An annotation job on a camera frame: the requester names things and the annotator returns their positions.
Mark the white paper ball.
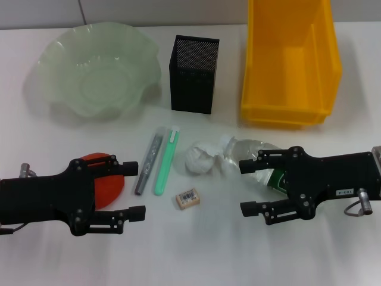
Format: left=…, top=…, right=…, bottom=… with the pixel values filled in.
left=184, top=140, right=232, bottom=177

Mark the beige eraser with barcode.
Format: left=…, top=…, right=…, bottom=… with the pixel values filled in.
left=174, top=187, right=201, bottom=211

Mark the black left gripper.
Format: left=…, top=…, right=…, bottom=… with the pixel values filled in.
left=0, top=154, right=146, bottom=237

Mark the red pear-shaped fruit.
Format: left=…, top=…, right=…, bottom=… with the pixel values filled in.
left=79, top=152, right=126, bottom=210

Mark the yellow plastic bin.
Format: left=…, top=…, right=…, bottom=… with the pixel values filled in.
left=238, top=0, right=342, bottom=130

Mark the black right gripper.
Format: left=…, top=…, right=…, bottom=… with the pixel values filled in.
left=239, top=146, right=381, bottom=226

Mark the pale green wavy glass plate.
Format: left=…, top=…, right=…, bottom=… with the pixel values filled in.
left=37, top=25, right=163, bottom=122

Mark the right gripper cable with plugs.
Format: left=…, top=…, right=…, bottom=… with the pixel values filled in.
left=343, top=187, right=374, bottom=217

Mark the grey pen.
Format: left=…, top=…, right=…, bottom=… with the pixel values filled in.
left=133, top=126, right=166, bottom=196

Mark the gripper cable with plugs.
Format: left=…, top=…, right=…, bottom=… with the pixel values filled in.
left=0, top=163, right=38, bottom=238
left=343, top=187, right=374, bottom=217

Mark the left gripper cable with plugs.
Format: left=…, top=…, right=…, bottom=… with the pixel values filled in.
left=0, top=163, right=38, bottom=238

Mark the clear green-label water bottle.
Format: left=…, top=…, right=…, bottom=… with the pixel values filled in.
left=218, top=134, right=291, bottom=198

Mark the black mesh pen holder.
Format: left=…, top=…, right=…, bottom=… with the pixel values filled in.
left=168, top=35, right=221, bottom=116

